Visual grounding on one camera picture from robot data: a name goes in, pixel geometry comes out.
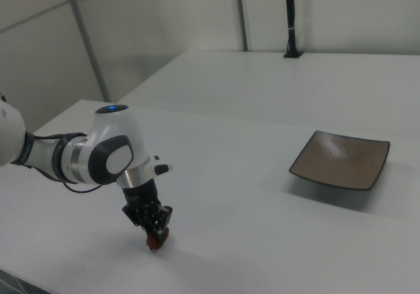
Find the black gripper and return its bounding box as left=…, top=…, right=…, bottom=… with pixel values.
left=121, top=178, right=174, bottom=243

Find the small dark red food item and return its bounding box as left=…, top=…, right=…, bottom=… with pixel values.
left=146, top=228, right=172, bottom=252

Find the square brown ceramic plate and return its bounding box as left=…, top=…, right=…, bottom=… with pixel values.
left=288, top=130, right=391, bottom=192

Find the black pole with base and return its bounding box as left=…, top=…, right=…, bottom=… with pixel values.
left=283, top=0, right=304, bottom=59

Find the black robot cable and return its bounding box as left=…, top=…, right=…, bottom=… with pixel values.
left=24, top=133, right=103, bottom=194

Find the grey metal wall profile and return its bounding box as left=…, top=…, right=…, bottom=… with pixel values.
left=234, top=0, right=253, bottom=52
left=61, top=0, right=112, bottom=102

